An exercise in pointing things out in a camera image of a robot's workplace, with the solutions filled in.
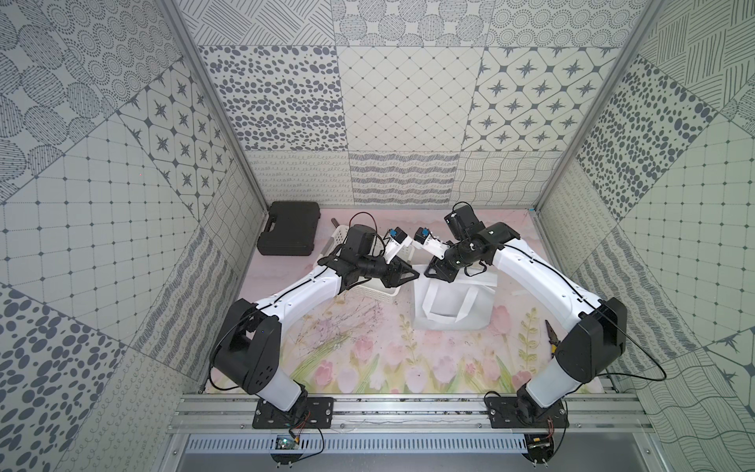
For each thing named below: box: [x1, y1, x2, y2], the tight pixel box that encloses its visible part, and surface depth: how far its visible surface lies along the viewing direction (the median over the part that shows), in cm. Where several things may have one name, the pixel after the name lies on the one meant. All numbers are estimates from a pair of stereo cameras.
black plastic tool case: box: [256, 201, 322, 257], surface depth 113 cm
